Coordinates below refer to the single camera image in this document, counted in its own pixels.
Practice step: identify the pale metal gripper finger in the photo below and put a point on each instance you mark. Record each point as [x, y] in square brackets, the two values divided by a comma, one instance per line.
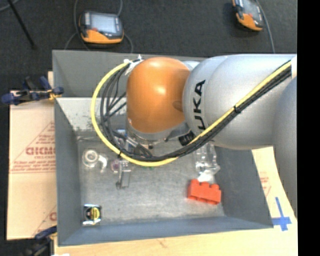
[124, 178]
[115, 165]

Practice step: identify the clear glass mug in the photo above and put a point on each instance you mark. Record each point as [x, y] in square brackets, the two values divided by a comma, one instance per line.
[90, 158]

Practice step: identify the grey metal bin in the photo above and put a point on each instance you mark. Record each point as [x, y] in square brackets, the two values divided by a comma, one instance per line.
[155, 200]

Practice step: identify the chrome and yellow tape measure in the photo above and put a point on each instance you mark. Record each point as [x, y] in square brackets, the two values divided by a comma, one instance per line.
[92, 214]

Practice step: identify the clear plastic bottle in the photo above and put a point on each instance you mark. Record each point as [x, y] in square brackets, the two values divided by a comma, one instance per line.
[206, 162]

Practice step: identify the red toy building block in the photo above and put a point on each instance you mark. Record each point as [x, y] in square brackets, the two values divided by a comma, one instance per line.
[203, 192]

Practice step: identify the brown cardboard board, red print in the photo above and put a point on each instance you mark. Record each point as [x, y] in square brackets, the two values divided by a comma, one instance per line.
[30, 190]

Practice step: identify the black cylinder on white bracket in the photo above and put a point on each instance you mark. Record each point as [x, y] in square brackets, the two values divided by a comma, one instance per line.
[186, 138]

